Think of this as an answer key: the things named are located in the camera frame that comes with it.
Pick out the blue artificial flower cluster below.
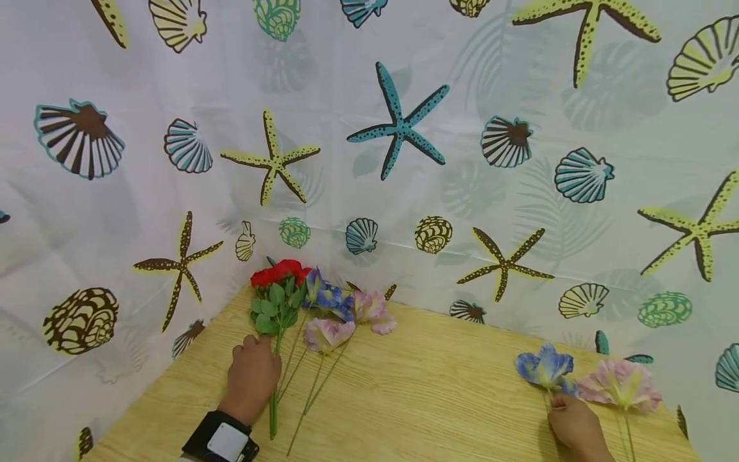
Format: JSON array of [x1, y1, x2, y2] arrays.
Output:
[[276, 266, 356, 404]]

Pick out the person's right hand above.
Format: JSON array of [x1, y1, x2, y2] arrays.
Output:
[[547, 393, 616, 462]]

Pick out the black wrist band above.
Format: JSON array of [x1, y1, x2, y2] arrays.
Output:
[[181, 410, 260, 462]]

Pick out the person's left hand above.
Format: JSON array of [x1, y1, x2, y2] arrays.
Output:
[[218, 334, 283, 426]]

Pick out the large pink artificial flower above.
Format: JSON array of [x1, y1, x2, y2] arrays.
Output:
[[575, 358, 664, 462]]

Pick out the pale purple artificial flower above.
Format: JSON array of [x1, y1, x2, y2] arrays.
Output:
[[286, 317, 358, 456]]

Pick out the red rose bunch green leaves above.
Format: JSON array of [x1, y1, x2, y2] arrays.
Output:
[[249, 258, 313, 441]]

